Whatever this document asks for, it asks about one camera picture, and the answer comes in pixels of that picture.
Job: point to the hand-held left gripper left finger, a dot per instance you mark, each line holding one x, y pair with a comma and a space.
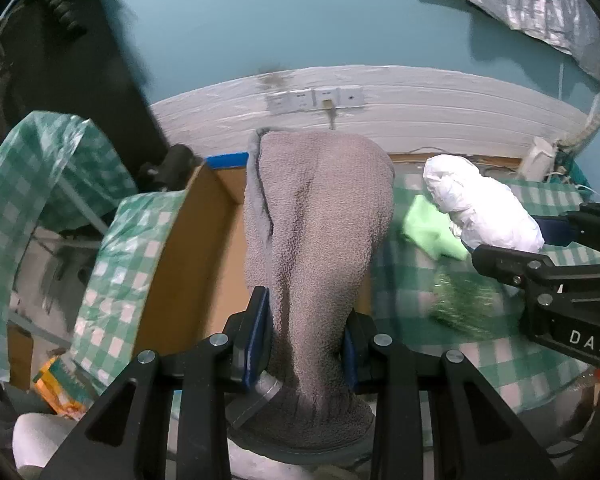
259, 340

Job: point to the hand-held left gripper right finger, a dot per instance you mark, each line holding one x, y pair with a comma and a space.
351, 355

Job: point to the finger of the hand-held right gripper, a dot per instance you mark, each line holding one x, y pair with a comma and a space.
597, 225
505, 260

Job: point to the white plastic bag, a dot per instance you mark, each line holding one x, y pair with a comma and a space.
480, 205

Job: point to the light green cloth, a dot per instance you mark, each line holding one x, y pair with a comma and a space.
427, 230

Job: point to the blue cardboard box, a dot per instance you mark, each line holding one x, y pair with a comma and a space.
195, 270

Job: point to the grey terry towel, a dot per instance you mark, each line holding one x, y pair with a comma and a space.
315, 240

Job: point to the green checked tablecloth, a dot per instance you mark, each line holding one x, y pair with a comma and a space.
410, 310

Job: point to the white plastic device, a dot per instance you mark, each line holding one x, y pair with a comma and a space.
540, 157

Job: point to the crumpled green checked plastic sheet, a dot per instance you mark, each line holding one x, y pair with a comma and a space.
115, 280

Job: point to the small black object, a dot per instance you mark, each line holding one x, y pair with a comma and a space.
172, 165

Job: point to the orange snack packet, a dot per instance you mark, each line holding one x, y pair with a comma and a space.
60, 385

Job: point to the silver foil sheet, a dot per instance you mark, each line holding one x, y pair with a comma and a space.
525, 0

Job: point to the white paper roll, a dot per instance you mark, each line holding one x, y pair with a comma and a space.
40, 440

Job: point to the large black cloth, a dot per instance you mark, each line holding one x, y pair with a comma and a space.
65, 50

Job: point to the white wall socket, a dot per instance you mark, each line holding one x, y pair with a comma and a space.
351, 95
280, 103
302, 100
326, 97

